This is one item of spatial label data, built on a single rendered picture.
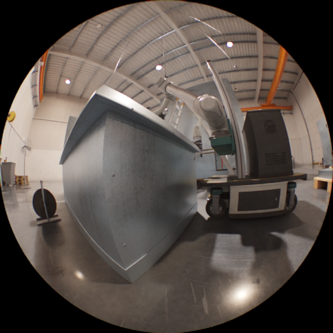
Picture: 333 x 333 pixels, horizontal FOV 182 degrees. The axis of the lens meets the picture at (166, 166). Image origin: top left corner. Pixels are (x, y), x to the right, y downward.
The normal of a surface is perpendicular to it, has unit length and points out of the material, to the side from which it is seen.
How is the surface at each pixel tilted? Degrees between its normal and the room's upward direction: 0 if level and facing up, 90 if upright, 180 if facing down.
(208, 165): 90
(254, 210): 90
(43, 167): 90
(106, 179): 90
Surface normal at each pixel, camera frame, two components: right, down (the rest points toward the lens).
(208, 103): -0.53, 0.07
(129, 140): 0.86, -0.07
